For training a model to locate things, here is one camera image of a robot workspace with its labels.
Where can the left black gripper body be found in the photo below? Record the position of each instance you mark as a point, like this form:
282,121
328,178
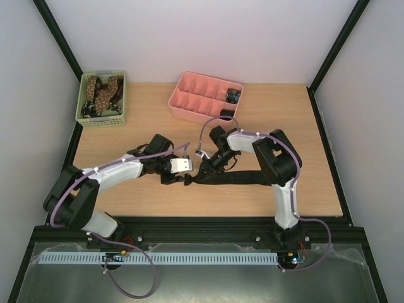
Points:
167,180

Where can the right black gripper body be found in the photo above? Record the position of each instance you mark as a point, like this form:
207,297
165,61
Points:
204,170

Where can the black necktie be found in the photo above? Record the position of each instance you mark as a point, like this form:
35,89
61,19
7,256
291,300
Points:
248,177

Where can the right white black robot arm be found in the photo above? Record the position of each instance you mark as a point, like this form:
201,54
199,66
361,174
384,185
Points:
278,161

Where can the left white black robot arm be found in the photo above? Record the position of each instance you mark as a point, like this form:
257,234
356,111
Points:
71,201

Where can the rolled black tie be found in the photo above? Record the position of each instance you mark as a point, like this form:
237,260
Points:
225,112

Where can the rolled dark patterned tie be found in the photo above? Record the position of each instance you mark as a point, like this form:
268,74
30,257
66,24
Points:
232,96

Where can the pink divided organizer tray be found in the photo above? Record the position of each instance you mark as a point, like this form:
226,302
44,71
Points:
200,98

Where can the green plastic basket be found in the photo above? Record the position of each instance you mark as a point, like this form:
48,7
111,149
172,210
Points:
105,120

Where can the brown patterned necktie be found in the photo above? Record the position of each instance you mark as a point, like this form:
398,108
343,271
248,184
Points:
103,94

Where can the dark floral necktie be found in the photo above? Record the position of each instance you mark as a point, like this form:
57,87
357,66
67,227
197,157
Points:
88,110

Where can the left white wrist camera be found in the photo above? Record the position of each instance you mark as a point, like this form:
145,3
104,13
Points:
178,165

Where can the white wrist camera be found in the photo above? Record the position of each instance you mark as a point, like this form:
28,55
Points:
203,155
178,165

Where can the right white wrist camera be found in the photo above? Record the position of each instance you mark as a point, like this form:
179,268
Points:
203,155

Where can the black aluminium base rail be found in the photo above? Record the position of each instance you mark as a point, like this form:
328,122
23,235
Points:
257,232

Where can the grey slotted cable duct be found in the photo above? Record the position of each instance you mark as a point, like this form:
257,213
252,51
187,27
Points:
162,258

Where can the left black frame post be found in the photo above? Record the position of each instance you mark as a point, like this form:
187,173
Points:
55,30

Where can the black frame post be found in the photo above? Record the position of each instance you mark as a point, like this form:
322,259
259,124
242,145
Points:
338,44
55,30

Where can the right black frame post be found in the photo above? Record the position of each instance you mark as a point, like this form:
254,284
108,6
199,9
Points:
338,44

